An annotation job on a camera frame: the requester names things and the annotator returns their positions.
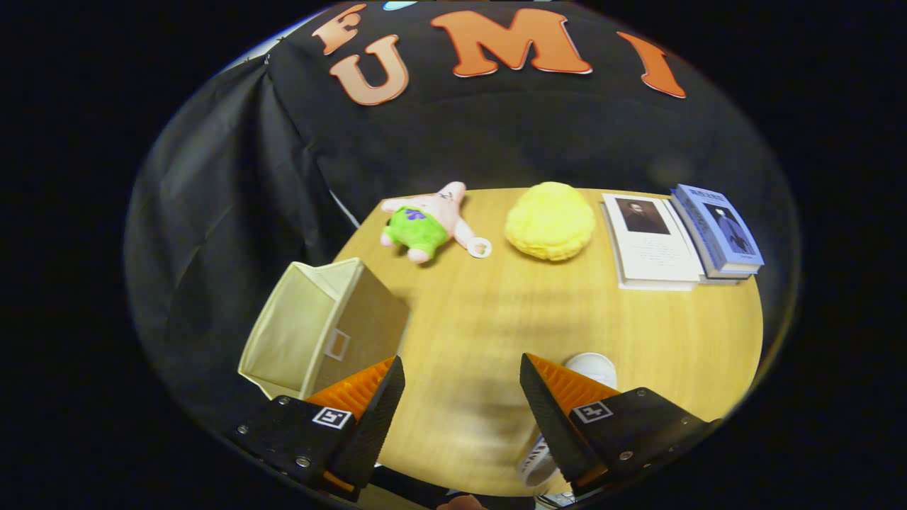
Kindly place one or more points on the blue portrait book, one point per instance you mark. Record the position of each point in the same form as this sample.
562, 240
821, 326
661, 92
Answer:
723, 230

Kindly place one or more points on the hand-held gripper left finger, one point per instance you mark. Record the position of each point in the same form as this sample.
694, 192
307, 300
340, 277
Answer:
375, 418

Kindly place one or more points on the white canvas shoe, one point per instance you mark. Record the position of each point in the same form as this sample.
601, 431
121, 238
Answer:
592, 367

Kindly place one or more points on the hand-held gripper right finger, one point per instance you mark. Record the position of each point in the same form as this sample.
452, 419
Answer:
549, 418

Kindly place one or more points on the beige fabric storage box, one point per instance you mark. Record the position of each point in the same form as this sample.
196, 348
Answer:
297, 333

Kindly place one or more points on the white portrait book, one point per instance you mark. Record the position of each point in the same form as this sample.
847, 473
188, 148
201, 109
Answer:
655, 251

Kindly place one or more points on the pink starfish plush toy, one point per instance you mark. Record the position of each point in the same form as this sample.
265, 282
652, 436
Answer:
425, 223

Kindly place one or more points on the yellow plush cushion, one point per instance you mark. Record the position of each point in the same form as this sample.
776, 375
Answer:
549, 221

